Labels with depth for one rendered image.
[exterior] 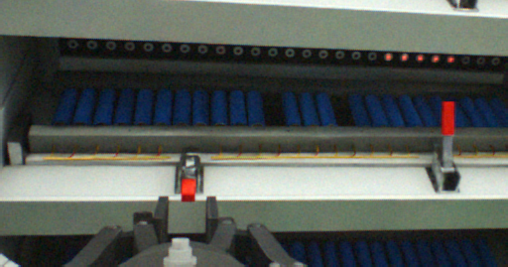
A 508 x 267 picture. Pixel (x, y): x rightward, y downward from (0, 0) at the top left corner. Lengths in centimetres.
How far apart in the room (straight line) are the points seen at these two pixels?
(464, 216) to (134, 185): 34
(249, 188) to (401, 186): 16
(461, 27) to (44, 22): 39
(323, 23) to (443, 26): 12
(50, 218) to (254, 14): 27
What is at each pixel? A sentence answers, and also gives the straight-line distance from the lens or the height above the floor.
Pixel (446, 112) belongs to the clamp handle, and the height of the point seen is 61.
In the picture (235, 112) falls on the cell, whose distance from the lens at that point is 72.
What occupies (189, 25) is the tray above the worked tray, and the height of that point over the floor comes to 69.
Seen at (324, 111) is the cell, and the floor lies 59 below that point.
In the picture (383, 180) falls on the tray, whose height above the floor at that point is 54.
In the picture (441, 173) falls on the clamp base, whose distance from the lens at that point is 69.
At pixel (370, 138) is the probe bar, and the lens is 71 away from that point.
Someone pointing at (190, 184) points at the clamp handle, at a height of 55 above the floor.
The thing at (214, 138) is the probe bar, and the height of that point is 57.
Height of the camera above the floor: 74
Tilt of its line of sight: 10 degrees down
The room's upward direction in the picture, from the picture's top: 4 degrees clockwise
